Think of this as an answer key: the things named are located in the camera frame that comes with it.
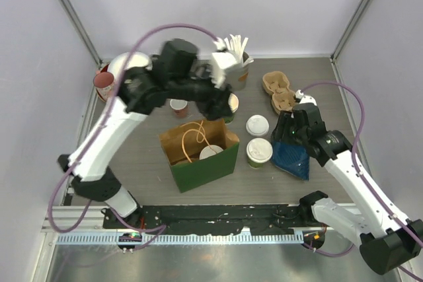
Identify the floral pink tumbler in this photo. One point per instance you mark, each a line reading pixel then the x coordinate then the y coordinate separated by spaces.
pixel 104 84

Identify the white cup lid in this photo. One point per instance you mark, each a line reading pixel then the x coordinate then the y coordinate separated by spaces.
pixel 259 150
pixel 209 151

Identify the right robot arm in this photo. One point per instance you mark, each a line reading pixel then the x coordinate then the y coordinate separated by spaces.
pixel 385 236

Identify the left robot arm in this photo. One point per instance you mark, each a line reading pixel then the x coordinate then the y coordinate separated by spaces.
pixel 143 89

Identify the stack of white lids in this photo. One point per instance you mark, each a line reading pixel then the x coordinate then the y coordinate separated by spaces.
pixel 257 126

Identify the red round tray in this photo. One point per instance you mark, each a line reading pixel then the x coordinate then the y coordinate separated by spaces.
pixel 103 69

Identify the grey straw holder cup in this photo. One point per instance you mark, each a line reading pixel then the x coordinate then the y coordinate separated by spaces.
pixel 238 79

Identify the cardboard cup carrier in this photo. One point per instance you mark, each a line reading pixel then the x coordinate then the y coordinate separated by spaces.
pixel 277 85

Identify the green paper bag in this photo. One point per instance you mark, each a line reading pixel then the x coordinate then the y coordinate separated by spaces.
pixel 199 152

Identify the white paper plate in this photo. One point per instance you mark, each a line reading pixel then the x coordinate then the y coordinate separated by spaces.
pixel 138 59

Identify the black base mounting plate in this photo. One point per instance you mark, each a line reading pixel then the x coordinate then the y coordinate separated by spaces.
pixel 223 220

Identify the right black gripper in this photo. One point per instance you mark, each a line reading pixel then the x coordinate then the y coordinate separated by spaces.
pixel 280 133

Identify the white wrapped straws bundle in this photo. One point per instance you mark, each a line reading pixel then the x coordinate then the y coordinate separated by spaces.
pixel 237 45

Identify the stack of green paper cups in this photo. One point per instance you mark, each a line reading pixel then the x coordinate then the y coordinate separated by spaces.
pixel 233 104

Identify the blue leaf-shaped dish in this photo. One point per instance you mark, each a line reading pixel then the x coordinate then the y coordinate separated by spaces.
pixel 292 159

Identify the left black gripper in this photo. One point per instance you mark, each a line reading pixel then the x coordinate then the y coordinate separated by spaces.
pixel 217 106

